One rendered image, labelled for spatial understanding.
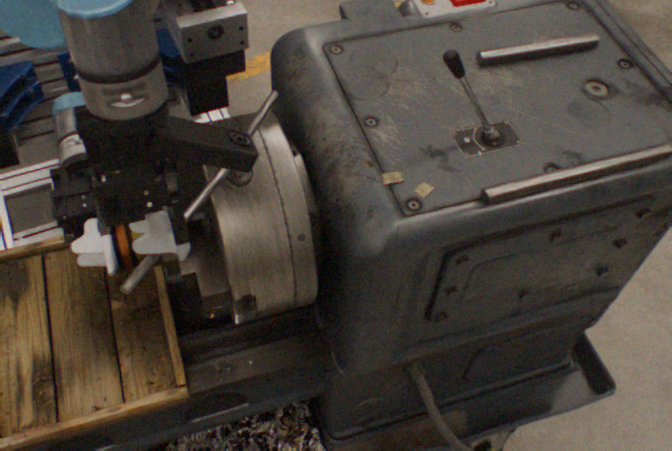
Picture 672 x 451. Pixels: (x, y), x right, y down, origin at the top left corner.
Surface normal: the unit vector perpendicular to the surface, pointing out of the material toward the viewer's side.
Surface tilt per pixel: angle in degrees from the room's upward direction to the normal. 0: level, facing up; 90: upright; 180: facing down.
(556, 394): 0
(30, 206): 0
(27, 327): 0
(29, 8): 89
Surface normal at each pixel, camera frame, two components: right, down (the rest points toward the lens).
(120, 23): 0.59, 0.51
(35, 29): -0.13, 0.78
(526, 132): 0.05, -0.61
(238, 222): 0.23, 0.00
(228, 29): 0.42, 0.73
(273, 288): 0.32, 0.63
